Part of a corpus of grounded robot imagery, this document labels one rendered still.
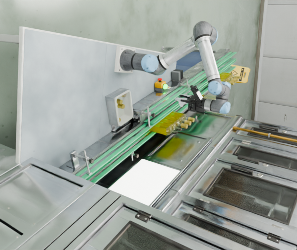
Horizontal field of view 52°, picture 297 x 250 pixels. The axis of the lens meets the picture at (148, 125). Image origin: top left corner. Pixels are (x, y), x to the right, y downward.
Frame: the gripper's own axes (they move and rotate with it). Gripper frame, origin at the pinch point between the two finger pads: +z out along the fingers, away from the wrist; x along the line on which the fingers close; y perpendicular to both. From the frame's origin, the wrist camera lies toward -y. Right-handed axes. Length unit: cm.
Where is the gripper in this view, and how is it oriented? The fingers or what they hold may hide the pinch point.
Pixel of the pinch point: (178, 96)
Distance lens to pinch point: 208.0
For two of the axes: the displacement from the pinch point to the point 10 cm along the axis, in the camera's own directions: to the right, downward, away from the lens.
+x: 5.6, -4.3, 7.1
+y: 0.8, 8.8, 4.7
